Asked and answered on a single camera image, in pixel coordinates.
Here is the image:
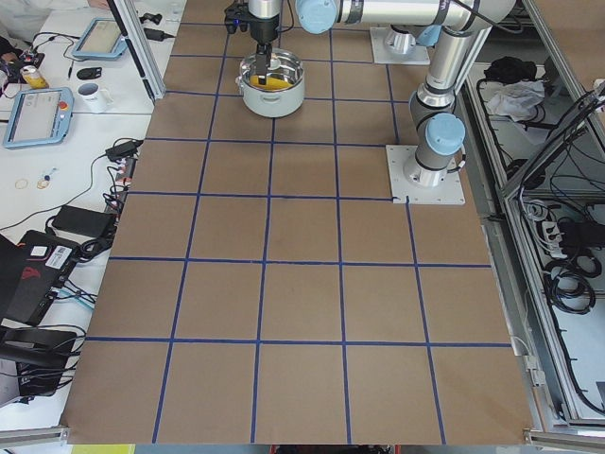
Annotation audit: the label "white steel cooking pot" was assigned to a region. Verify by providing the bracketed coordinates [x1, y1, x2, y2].
[236, 48, 305, 118]

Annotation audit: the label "black power adapter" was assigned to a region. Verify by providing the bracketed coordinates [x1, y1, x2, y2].
[105, 139, 144, 162]

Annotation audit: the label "aluminium frame post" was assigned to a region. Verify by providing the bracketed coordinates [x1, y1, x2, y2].
[108, 0, 165, 102]

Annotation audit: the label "black cloth bundle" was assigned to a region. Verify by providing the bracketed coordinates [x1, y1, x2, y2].
[484, 56, 537, 84]

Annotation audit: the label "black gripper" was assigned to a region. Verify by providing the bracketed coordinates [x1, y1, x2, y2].
[248, 0, 281, 85]

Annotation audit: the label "far blue teach pendant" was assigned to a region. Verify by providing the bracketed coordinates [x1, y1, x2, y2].
[72, 18, 128, 61]

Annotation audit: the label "power strip with plugs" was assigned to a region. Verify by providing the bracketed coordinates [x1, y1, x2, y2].
[103, 157, 138, 215]

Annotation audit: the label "crumpled white cloth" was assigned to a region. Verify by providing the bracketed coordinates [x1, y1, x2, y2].
[486, 80, 545, 121]

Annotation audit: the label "white power strip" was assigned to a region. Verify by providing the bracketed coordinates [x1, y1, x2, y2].
[540, 220, 566, 259]

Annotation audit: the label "white mug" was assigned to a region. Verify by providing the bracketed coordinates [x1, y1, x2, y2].
[78, 82, 113, 114]

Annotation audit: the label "near blue teach pendant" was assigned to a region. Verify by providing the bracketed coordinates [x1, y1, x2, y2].
[3, 87, 74, 149]

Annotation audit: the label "yellow corn cob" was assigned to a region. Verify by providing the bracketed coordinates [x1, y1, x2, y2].
[249, 75, 292, 92]

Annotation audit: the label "black docking device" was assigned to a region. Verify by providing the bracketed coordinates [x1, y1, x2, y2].
[1, 327, 85, 403]

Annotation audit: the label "aluminium cage frame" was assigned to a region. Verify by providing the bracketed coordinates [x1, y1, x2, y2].
[464, 1, 604, 453]

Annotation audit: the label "yellow drink can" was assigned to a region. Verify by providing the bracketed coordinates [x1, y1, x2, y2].
[20, 65, 49, 90]

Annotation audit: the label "small black adapter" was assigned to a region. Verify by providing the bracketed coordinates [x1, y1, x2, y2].
[144, 27, 175, 42]

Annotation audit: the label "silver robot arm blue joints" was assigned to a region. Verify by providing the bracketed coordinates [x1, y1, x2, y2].
[296, 1, 514, 171]

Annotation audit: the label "black computer mouse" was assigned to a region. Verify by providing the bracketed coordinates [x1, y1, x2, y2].
[77, 66, 102, 80]

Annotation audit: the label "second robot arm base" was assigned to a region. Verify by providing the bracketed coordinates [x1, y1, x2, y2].
[384, 25, 441, 57]

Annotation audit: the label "coiled black cables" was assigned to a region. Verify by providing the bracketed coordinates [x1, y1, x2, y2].
[541, 254, 599, 314]

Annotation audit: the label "brown paper table cover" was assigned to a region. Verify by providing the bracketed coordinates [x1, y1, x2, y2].
[61, 1, 532, 445]

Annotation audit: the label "black power brick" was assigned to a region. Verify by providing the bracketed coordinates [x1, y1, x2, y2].
[52, 205, 116, 238]

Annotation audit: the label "blue teach pendant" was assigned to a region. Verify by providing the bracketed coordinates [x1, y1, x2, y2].
[72, 18, 128, 61]
[3, 87, 74, 149]

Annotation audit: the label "black laptop red logo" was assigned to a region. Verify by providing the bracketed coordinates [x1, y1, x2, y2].
[1, 230, 79, 326]

